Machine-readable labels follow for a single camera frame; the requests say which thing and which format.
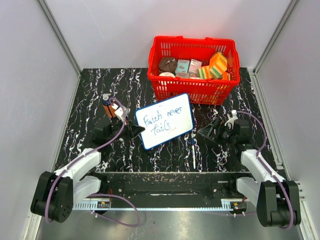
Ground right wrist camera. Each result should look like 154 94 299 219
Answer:
224 110 238 129

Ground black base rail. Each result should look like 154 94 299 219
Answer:
62 171 258 211

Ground teal small box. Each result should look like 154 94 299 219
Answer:
175 59 190 75

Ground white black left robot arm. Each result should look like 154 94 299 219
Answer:
30 120 145 223

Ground brown round package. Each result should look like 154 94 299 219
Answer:
158 57 178 74

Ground white marker with blue cap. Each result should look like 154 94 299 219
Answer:
191 136 196 169

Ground orange blue pump bottle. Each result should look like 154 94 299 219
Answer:
102 93 119 119

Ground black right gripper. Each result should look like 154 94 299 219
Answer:
198 117 237 147

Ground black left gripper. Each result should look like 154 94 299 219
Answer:
106 117 145 144

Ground red plastic shopping basket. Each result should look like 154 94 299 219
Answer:
147 36 241 105

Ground blue framed whiteboard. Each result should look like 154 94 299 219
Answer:
135 93 194 150

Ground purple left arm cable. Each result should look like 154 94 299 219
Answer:
44 97 141 227

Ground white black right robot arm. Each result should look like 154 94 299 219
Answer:
198 115 302 229

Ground green yellow sponge pack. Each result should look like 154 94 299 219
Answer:
197 65 214 80

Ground pink small box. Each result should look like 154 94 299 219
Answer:
188 59 202 77

